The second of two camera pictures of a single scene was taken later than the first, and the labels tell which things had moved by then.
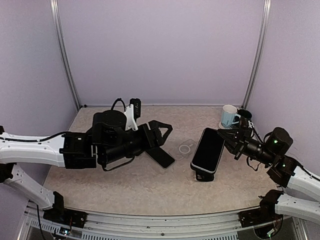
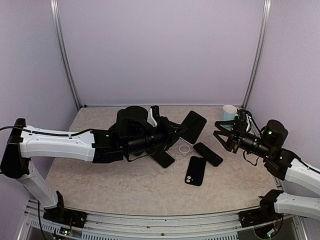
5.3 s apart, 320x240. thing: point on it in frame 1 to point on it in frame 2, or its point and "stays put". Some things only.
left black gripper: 156,140 to 170,136
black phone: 208,151 to 195,122
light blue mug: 229,116 stays put
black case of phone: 204,172 to 195,171
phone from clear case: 160,156 stays put
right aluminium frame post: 263,31 stays put
